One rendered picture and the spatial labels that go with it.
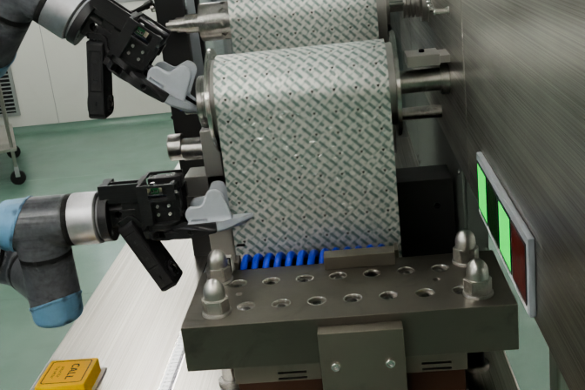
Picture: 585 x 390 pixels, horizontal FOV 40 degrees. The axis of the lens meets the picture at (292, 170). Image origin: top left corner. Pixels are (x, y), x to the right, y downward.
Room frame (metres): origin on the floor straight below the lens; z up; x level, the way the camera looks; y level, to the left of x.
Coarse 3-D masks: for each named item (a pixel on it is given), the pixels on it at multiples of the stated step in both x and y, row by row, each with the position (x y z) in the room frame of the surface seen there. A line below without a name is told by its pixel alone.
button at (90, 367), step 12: (60, 360) 1.02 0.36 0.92; (72, 360) 1.02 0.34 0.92; (84, 360) 1.01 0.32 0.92; (96, 360) 1.01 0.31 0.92; (48, 372) 0.99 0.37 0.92; (60, 372) 0.99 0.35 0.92; (72, 372) 0.98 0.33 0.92; (84, 372) 0.98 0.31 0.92; (96, 372) 1.00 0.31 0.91; (48, 384) 0.96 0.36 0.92; (60, 384) 0.96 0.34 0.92; (72, 384) 0.95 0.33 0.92; (84, 384) 0.95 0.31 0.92
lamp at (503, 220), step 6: (498, 204) 0.70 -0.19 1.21; (504, 216) 0.68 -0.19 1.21; (504, 222) 0.68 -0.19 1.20; (504, 228) 0.68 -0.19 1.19; (504, 234) 0.68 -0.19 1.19; (504, 240) 0.68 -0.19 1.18; (504, 246) 0.68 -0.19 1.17; (504, 252) 0.68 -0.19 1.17; (504, 258) 0.68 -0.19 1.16; (510, 270) 0.66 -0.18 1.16
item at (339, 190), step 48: (240, 144) 1.06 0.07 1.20; (288, 144) 1.05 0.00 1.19; (336, 144) 1.05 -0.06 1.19; (384, 144) 1.04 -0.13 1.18; (240, 192) 1.06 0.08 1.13; (288, 192) 1.06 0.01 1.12; (336, 192) 1.05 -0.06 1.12; (384, 192) 1.04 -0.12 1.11; (240, 240) 1.06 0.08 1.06; (288, 240) 1.06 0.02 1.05; (336, 240) 1.05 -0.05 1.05; (384, 240) 1.04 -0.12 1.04
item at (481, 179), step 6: (480, 168) 0.81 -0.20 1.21; (480, 174) 0.81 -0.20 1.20; (480, 180) 0.81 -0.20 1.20; (480, 186) 0.81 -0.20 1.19; (480, 192) 0.81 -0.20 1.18; (480, 198) 0.81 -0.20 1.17; (480, 204) 0.82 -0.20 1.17; (486, 204) 0.77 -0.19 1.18; (486, 210) 0.78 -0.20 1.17; (486, 216) 0.78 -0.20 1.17
